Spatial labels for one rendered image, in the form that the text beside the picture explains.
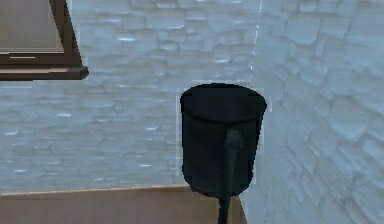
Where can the black garbage can on stilts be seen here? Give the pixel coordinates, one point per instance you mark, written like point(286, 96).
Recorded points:
point(206, 146)

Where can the dark brown framed window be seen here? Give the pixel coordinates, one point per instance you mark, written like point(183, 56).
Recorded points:
point(40, 61)

